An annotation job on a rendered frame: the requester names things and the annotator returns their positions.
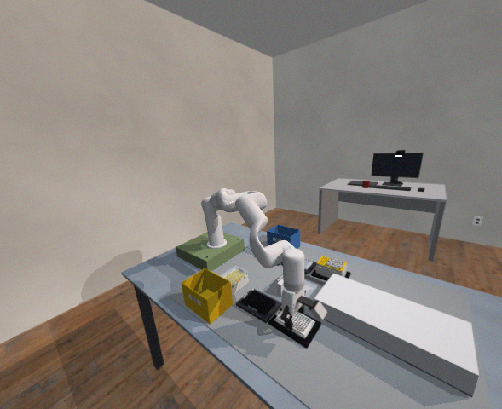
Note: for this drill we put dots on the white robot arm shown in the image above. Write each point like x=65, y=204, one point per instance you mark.
x=249, y=205

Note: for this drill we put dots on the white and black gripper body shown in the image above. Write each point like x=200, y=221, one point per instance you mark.
x=289, y=298

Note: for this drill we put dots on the yellow waste bin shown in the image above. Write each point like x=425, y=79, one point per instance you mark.
x=207, y=283

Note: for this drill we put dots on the blue open-top bin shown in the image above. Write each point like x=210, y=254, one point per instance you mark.
x=278, y=233

